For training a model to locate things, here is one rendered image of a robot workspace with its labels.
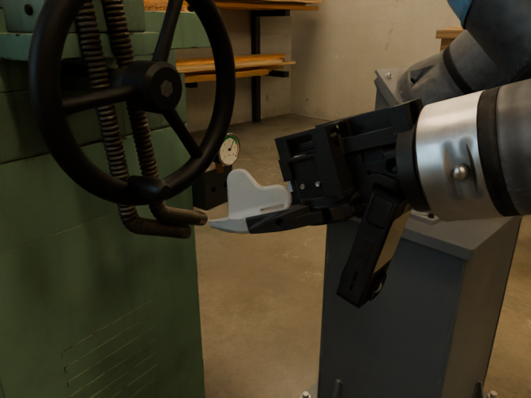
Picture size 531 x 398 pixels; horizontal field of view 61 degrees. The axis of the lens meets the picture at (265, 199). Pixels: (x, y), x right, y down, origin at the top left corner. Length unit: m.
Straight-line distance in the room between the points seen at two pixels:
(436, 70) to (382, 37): 3.30
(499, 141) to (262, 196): 0.20
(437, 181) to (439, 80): 0.51
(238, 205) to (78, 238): 0.39
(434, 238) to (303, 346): 0.70
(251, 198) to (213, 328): 1.07
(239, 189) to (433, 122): 0.18
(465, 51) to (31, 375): 0.84
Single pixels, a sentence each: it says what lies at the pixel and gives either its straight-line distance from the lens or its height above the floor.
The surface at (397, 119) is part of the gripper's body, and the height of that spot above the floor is 0.81.
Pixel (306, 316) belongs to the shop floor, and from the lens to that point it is 1.50.
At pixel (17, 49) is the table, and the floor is 0.85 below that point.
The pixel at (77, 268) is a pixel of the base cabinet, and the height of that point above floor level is 0.52.
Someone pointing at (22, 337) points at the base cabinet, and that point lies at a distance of 0.77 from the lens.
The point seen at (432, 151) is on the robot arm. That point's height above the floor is 0.80.
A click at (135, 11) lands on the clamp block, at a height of 0.90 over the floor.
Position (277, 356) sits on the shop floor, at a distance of 1.35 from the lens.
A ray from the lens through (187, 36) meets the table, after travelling 0.85.
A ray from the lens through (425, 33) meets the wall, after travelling 3.94.
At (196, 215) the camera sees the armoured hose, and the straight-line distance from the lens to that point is 0.76.
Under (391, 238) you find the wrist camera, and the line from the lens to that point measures 0.39.
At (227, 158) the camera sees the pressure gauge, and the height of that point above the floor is 0.64.
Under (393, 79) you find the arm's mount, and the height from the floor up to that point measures 0.79.
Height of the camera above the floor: 0.88
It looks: 21 degrees down
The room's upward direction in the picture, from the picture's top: straight up
